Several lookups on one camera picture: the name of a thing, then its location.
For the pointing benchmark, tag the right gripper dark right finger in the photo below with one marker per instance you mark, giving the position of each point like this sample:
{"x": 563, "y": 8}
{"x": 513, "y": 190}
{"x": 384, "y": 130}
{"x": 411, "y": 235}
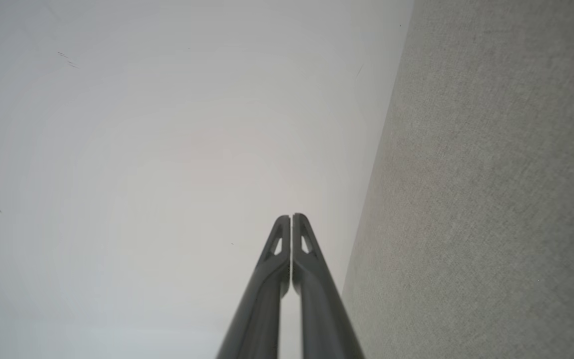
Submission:
{"x": 322, "y": 309}

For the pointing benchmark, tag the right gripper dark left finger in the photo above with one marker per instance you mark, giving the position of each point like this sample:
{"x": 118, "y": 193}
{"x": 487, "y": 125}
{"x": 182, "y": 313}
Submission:
{"x": 262, "y": 309}

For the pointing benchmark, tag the grey fabric sofa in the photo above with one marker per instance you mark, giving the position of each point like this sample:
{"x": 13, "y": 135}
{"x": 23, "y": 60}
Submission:
{"x": 491, "y": 199}

